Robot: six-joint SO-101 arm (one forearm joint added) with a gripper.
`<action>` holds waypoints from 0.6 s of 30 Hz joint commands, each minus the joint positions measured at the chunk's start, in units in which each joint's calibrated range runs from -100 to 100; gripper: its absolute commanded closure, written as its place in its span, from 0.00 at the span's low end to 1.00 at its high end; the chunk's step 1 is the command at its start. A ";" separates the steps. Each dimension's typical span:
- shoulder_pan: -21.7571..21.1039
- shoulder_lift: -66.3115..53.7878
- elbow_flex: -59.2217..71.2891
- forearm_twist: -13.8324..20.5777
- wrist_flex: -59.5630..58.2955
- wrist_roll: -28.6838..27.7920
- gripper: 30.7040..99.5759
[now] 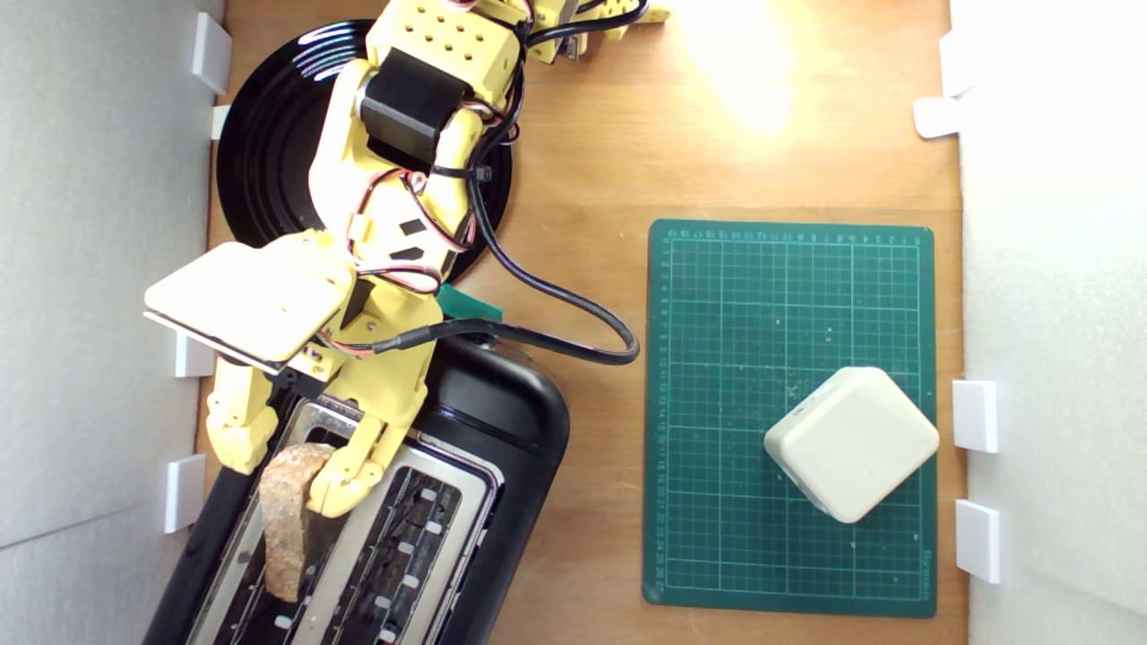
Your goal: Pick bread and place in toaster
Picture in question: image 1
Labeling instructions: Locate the yellow wrist camera housing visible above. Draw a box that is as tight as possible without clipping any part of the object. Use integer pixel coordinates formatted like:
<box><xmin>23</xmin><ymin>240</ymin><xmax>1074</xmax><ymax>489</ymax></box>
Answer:
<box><xmin>143</xmin><ymin>231</ymin><xmax>359</xmax><ymax>377</ymax></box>

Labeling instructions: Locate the green toaster lever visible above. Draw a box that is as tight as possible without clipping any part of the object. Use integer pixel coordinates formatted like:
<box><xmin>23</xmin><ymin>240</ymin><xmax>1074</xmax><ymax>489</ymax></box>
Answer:
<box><xmin>439</xmin><ymin>285</ymin><xmax>505</xmax><ymax>323</ymax></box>

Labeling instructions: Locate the brown bread slice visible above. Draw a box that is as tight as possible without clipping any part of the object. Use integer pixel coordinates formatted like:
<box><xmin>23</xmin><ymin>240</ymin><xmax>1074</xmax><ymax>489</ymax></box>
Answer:
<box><xmin>259</xmin><ymin>443</ymin><xmax>337</xmax><ymax>603</ymax></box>

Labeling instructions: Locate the black two-slot toaster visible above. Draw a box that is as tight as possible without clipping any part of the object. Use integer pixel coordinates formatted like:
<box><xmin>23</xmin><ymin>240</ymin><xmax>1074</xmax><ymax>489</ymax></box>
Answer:
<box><xmin>143</xmin><ymin>305</ymin><xmax>572</xmax><ymax>645</ymax></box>

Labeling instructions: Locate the white square block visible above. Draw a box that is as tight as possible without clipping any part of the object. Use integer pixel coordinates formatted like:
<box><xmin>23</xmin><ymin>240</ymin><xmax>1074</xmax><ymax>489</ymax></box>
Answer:
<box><xmin>763</xmin><ymin>365</ymin><xmax>941</xmax><ymax>525</ymax></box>

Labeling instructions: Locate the black round plate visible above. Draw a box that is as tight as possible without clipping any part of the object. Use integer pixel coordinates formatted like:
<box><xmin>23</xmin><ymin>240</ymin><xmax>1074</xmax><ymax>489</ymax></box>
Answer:
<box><xmin>216</xmin><ymin>19</ymin><xmax>513</xmax><ymax>289</ymax></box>

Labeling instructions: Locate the black cable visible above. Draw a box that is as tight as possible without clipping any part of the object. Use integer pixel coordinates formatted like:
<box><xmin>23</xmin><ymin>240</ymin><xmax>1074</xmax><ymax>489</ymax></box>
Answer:
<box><xmin>367</xmin><ymin>0</ymin><xmax>651</xmax><ymax>366</ymax></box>

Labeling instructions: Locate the green cutting mat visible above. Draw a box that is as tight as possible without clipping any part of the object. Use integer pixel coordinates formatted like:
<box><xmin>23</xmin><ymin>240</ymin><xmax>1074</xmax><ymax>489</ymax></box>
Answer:
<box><xmin>642</xmin><ymin>219</ymin><xmax>938</xmax><ymax>619</ymax></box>

